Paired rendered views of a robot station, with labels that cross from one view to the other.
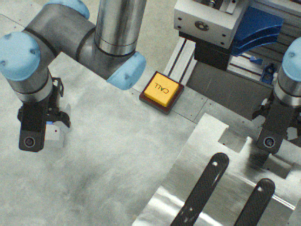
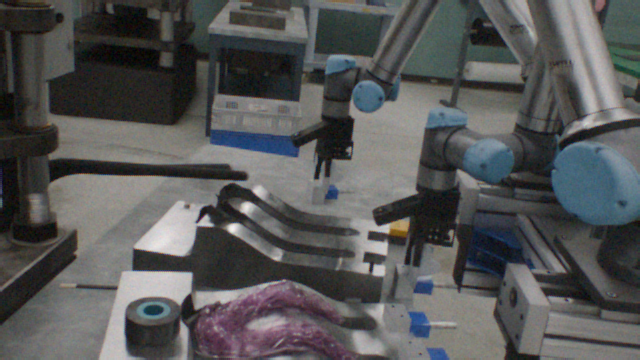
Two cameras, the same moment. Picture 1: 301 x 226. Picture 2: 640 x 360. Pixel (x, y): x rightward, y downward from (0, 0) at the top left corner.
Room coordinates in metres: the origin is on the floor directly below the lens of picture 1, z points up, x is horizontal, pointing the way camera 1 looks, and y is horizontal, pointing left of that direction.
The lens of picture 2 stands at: (-0.31, -1.24, 1.48)
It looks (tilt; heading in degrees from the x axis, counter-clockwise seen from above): 20 degrees down; 62
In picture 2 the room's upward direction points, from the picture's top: 7 degrees clockwise
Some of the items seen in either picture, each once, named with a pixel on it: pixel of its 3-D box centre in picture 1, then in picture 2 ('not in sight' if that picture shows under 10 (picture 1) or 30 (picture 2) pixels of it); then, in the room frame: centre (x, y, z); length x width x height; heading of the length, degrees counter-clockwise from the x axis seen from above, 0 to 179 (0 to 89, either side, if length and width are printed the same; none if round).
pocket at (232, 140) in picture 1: (232, 142); (376, 244); (0.42, -0.17, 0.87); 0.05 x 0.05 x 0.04; 56
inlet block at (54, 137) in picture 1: (54, 116); (332, 191); (0.52, 0.23, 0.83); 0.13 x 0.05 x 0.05; 172
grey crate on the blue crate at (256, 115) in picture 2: not in sight; (257, 115); (1.33, 2.84, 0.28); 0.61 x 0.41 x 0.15; 157
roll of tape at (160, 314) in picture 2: not in sight; (153, 320); (-0.11, -0.41, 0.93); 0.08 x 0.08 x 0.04
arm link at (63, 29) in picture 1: (64, 28); (376, 86); (0.57, 0.16, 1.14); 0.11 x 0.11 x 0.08; 52
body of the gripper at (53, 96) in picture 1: (39, 95); (334, 136); (0.51, 0.23, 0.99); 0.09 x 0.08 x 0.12; 172
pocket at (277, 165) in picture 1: (277, 166); (373, 266); (0.36, -0.26, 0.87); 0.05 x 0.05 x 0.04; 56
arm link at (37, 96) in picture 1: (29, 81); (335, 107); (0.50, 0.24, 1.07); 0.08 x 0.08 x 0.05
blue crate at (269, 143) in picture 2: not in sight; (255, 139); (1.33, 2.84, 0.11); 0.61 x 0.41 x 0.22; 157
